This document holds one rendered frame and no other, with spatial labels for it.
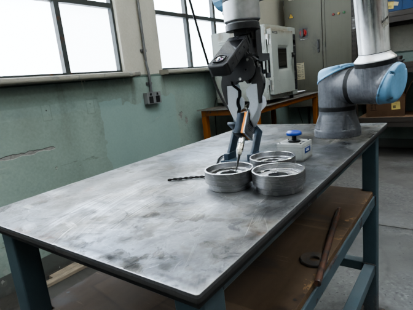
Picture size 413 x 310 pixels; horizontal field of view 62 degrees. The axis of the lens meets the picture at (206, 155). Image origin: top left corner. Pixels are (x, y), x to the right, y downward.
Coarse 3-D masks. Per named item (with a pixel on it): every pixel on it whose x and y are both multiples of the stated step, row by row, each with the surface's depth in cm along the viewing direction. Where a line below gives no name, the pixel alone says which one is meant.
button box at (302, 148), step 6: (282, 144) 90; (288, 144) 89; (294, 144) 88; (300, 144) 88; (306, 144) 90; (282, 150) 91; (288, 150) 90; (294, 150) 89; (300, 150) 88; (306, 150) 89; (300, 156) 88; (306, 156) 90
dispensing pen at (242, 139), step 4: (248, 104) 74; (248, 108) 75; (248, 112) 74; (240, 116) 73; (236, 120) 73; (240, 120) 72; (236, 124) 72; (240, 124) 72; (236, 128) 72; (240, 128) 72; (232, 132) 72; (236, 132) 72; (236, 136) 74; (240, 136) 73; (244, 136) 73; (240, 140) 72; (244, 140) 72; (240, 144) 72; (244, 144) 73; (240, 148) 72; (240, 152) 72; (236, 164) 71; (236, 168) 71
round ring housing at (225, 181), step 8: (208, 168) 76; (216, 168) 78; (224, 168) 78; (240, 168) 77; (248, 168) 76; (208, 176) 71; (216, 176) 70; (224, 176) 69; (232, 176) 69; (240, 176) 69; (248, 176) 70; (208, 184) 72; (216, 184) 70; (224, 184) 69; (232, 184) 69; (240, 184) 69; (248, 184) 72; (216, 192) 71; (224, 192) 70; (232, 192) 70
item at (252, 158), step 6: (252, 156) 83; (258, 156) 84; (264, 156) 85; (270, 156) 85; (276, 156) 84; (282, 156) 83; (288, 156) 83; (294, 156) 78; (252, 162) 79; (258, 162) 77; (264, 162) 76; (270, 162) 75; (294, 162) 78
